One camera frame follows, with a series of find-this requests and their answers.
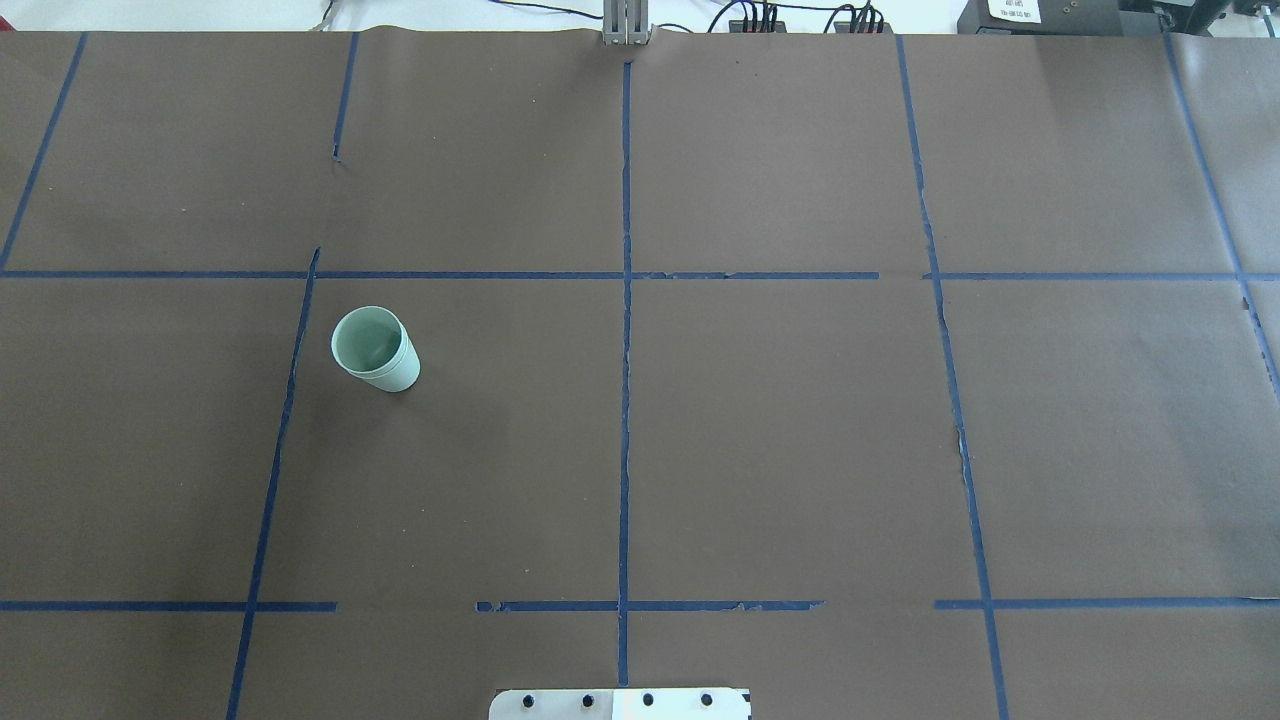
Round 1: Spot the mint green carried cup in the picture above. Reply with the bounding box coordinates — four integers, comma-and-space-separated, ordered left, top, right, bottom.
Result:
330, 306, 421, 392

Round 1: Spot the mint green cup on table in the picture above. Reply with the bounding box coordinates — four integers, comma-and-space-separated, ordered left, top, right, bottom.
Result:
334, 334, 422, 393

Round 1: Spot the brown paper table cover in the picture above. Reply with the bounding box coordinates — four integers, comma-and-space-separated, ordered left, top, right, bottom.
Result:
3, 27, 1277, 719

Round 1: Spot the aluminium frame post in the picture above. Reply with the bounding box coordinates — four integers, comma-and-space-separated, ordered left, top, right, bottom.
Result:
602, 0, 653, 46

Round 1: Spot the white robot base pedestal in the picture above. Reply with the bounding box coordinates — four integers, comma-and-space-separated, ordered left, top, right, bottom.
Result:
488, 687, 753, 719

